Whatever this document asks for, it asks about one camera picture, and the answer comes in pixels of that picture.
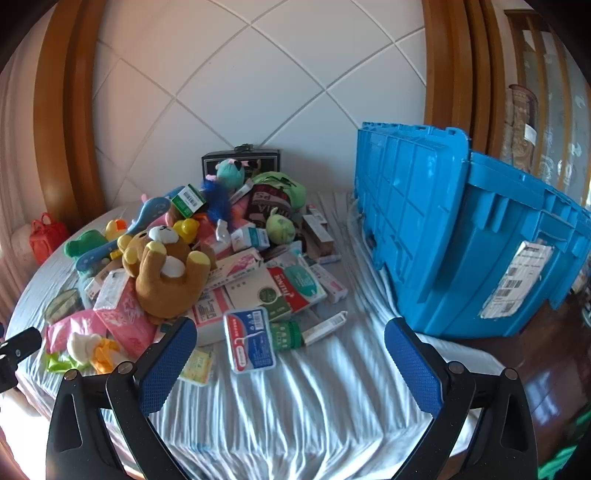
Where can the blue plastic crate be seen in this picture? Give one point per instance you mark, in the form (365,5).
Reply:
(438,230)

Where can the white pink toothpaste box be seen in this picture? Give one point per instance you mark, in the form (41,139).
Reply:
(235,265)

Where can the green cloth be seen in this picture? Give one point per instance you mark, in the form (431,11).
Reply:
(565,443)

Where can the red handbag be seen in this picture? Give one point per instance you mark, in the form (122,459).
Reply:
(46,240)

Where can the brown teddy bear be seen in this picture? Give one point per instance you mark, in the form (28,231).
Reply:
(161,286)

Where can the dark printed cloth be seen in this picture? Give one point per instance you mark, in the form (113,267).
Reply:
(270,203)

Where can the pale curtain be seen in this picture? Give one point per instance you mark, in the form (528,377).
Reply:
(18,161)

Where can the glass door cabinet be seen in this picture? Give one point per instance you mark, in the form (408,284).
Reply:
(554,115)

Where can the blue plastic paddle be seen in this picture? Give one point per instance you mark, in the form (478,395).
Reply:
(154,210)

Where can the blue floss pick box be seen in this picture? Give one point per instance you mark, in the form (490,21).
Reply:
(249,341)

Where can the green plastic jar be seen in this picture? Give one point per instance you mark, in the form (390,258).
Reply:
(286,334)

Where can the lime green plush toy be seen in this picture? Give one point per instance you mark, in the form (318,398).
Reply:
(295,191)

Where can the pink white medicine box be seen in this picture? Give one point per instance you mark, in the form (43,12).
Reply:
(330,284)

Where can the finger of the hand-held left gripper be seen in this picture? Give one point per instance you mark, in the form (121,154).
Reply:
(23,342)

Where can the teal plush doll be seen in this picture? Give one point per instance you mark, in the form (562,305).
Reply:
(231,173)

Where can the green frog plush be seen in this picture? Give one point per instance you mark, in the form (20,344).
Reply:
(85,242)

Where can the white orange box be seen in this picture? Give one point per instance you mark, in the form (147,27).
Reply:
(318,235)

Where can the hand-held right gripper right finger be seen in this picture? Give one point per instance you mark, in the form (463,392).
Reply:
(415,364)

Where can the green striped pouch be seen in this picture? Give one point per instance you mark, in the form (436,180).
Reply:
(62,304)

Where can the white teal medicine box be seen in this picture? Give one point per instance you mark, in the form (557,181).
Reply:
(249,239)

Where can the green medicine box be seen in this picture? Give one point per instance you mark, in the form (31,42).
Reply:
(187,201)

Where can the dark wooden desktop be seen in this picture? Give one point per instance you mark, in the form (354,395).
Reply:
(545,369)

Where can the green one-eyed monster plush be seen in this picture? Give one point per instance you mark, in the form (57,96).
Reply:
(281,228)

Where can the white box green circle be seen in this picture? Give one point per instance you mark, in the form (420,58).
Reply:
(249,290)

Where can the white round bag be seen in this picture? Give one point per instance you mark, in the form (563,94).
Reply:
(21,249)

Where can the yellow snack packet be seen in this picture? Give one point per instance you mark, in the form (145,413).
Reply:
(198,367)

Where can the red teal box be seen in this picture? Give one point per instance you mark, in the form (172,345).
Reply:
(300,286)

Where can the white tube box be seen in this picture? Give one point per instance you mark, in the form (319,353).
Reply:
(323,328)

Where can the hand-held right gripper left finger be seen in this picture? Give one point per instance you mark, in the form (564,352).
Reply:
(166,364)

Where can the yellow duck plush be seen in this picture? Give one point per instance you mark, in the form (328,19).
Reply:
(114,229)

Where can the wooden door frame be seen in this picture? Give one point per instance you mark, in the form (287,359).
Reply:
(69,115)
(461,69)

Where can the blue pig plush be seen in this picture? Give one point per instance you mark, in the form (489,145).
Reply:
(217,198)

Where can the pink green plastic bag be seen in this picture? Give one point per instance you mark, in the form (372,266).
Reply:
(69,327)

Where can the white yellow plush toy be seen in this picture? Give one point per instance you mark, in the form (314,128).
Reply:
(83,346)

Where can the black gift case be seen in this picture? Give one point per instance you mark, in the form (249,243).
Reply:
(268,159)

